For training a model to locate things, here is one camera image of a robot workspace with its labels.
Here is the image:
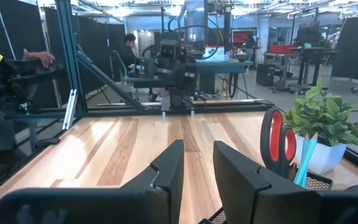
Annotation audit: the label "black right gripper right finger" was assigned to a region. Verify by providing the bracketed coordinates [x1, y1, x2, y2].
[213, 140, 320, 224]

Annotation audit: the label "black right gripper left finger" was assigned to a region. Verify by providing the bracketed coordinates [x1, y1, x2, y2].
[121, 139, 185, 224]

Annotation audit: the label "black and red scissors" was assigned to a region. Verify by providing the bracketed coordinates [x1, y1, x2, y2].
[259, 107, 298, 179]

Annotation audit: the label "black mesh desk organizer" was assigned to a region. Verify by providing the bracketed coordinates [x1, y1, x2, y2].
[198, 169, 334, 224]

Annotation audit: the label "person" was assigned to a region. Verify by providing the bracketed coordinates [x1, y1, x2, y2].
[243, 34, 257, 63]
[116, 32, 139, 78]

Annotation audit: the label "blue desk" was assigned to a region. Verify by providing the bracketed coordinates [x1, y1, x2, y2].
[194, 60, 255, 94]

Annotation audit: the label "black curtain panel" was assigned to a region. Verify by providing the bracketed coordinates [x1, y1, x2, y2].
[44, 6, 127, 96]

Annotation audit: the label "black box on floor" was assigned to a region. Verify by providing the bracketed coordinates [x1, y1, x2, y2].
[255, 63, 282, 88]

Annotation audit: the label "green plant in white pot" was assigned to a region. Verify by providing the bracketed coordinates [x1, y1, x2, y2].
[282, 77, 358, 175]

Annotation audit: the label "red box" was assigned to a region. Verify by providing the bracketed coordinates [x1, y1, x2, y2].
[268, 44, 297, 55]

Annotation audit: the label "person's hand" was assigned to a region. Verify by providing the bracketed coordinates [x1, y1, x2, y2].
[21, 48, 56, 69]

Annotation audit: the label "black partition panel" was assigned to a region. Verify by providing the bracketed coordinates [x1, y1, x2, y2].
[330, 14, 358, 84]

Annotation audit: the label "dark diagonal frame brace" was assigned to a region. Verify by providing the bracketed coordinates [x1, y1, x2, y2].
[75, 51, 147, 112]

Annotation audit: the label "dark aluminium frame post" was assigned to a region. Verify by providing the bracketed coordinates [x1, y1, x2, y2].
[53, 0, 89, 115]

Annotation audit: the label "silver aluminium bracket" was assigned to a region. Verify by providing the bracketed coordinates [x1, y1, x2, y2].
[62, 88, 78, 131]

